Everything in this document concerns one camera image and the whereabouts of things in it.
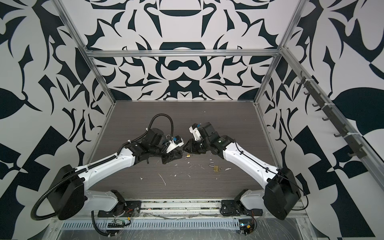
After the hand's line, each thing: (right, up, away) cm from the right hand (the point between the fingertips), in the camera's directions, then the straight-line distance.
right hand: (183, 148), depth 76 cm
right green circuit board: (+29, -37, -5) cm, 47 cm away
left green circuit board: (-29, -33, -6) cm, 45 cm away
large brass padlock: (+18, -13, +11) cm, 24 cm away
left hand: (-2, -1, +3) cm, 4 cm away
